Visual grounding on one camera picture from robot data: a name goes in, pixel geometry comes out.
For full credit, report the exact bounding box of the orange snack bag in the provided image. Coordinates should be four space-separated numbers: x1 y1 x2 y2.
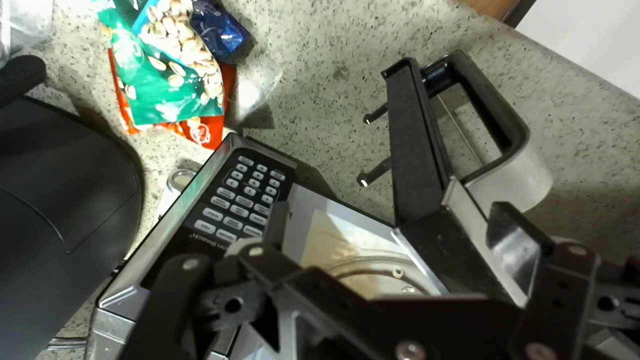
107 48 240 153

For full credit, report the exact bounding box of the black air fryer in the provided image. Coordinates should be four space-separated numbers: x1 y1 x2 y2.
0 54 147 360

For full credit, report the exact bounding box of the blue snack bag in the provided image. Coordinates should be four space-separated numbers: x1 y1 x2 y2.
188 0 256 67

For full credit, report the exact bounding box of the green snack bag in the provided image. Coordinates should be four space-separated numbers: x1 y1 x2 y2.
96 0 231 130

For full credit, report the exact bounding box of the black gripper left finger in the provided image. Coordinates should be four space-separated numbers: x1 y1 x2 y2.
123 199 302 360

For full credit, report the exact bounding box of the clear plastic container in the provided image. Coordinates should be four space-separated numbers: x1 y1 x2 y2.
0 0 56 57

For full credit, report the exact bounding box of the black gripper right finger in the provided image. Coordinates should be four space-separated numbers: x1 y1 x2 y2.
486 200 640 360

